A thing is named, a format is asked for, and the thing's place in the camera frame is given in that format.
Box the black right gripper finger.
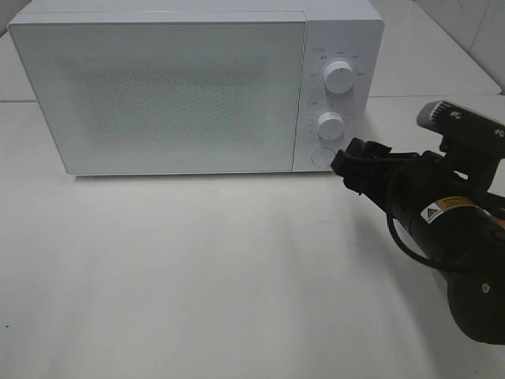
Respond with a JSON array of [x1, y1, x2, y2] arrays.
[[346, 138, 391, 158], [331, 152, 365, 194]]

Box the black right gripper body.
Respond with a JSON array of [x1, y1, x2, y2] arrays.
[[358, 150, 443, 221]]

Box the round white door button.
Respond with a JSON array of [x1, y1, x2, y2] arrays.
[[312, 148, 336, 167]]

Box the white microwave door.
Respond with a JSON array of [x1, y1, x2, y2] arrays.
[[11, 22, 305, 175]]

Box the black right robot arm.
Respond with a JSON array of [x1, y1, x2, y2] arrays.
[[331, 138, 504, 345]]

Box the lower white dial knob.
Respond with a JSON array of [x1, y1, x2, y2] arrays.
[[316, 111, 345, 141]]

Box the white dial knob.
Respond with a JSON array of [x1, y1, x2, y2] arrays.
[[316, 111, 345, 141], [321, 57, 356, 95]]

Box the upper white dial knob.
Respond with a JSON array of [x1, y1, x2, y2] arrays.
[[321, 57, 356, 95]]

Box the white microwave oven body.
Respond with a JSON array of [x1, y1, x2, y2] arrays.
[[8, 1, 384, 175]]

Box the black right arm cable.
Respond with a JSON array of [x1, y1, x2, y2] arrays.
[[385, 215, 455, 273]]

